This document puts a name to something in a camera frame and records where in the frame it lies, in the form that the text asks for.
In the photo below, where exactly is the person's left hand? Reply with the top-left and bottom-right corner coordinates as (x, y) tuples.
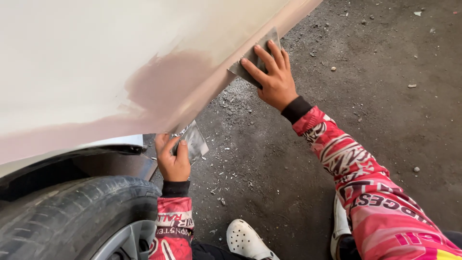
(154, 133), (191, 182)

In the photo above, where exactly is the person's right hand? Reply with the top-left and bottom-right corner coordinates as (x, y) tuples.
(240, 40), (300, 112)

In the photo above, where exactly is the grey metal putty plate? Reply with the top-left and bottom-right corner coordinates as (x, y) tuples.
(170, 119), (210, 166)

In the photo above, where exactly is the grey metal putty spreader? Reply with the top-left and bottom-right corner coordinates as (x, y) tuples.
(227, 27), (282, 90)

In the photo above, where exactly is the silver wheel rim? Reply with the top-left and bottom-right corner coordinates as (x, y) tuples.
(90, 220), (158, 260)

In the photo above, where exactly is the white perforated clog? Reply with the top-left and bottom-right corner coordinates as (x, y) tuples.
(330, 194), (353, 260)
(226, 219), (281, 260)

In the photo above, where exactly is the black car tyre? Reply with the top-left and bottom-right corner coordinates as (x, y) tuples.
(0, 175), (162, 260)

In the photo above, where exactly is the white car body panel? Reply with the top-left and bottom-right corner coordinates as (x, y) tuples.
(0, 0), (324, 179)

